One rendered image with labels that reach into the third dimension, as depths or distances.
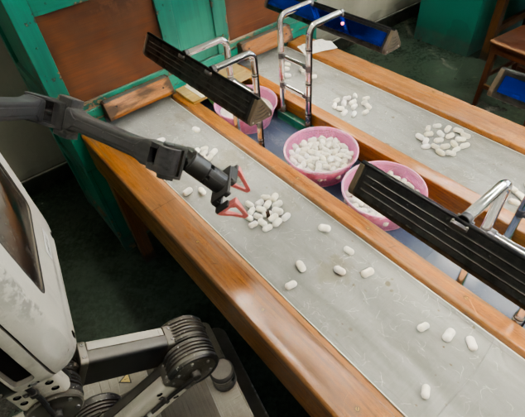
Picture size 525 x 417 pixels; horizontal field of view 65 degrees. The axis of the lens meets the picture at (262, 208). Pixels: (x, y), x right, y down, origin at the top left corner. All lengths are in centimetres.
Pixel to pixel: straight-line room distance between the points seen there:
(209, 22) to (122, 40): 39
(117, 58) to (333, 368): 136
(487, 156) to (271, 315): 96
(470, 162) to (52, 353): 135
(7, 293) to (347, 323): 78
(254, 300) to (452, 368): 49
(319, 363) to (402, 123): 102
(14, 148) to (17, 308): 224
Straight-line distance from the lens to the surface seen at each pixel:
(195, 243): 123
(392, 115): 175
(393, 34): 149
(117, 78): 182
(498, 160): 162
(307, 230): 126
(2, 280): 53
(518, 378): 114
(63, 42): 171
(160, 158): 100
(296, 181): 138
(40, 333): 61
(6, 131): 272
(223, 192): 103
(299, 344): 103
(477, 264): 84
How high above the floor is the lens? 170
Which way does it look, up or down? 46 degrees down
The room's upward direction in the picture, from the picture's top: 6 degrees counter-clockwise
